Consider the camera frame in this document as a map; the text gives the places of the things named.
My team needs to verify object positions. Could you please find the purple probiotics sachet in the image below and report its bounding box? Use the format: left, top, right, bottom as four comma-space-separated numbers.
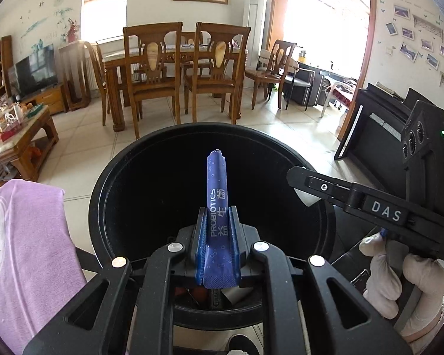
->
203, 149, 240, 289

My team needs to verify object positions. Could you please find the black round trash bin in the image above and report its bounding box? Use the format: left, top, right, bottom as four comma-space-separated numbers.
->
89, 123, 335, 331

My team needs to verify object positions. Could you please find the right white gloved hand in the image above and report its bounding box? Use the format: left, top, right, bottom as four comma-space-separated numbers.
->
359, 233, 444, 354

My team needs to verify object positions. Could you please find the black upright piano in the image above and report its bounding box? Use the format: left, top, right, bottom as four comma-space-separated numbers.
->
334, 83, 427, 198

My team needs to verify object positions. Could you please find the purple tablecloth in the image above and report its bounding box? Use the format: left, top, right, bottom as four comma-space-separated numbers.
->
0, 180, 86, 354

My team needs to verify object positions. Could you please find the wooden coffee table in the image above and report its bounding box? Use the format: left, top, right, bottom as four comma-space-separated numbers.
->
0, 106, 59, 181

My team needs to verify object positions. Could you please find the wooden side chair far right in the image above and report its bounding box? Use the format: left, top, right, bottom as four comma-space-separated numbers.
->
245, 39, 297, 110

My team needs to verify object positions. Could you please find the wooden tv cabinet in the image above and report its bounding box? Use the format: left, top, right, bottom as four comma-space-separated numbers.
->
21, 83, 68, 115

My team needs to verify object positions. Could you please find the tall wooden plant stand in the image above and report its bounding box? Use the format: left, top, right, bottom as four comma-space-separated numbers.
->
58, 41, 90, 112

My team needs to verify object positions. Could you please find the black flat television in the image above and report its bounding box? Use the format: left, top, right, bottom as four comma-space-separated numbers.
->
8, 44, 58, 100

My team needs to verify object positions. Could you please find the wooden dining table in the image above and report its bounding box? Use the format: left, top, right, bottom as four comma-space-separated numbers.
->
103, 43, 248, 132

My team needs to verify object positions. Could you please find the wooden chair by window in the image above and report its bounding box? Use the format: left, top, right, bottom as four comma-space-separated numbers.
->
83, 42, 110, 126

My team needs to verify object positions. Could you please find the wooden dining chair front right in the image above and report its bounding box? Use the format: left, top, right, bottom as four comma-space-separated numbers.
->
184, 22, 251, 123

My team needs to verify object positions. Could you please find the wooden dining chair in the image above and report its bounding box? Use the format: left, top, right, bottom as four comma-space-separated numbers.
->
184, 22, 251, 123
123, 22, 183, 139

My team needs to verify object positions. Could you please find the white standing air conditioner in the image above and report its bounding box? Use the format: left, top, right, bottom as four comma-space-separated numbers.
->
242, 0, 267, 68

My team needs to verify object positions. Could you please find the wooden dining chair front left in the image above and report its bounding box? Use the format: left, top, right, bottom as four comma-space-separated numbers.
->
123, 22, 183, 139

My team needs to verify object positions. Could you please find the red flower vase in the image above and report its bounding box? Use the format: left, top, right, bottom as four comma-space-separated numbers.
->
65, 18, 79, 43

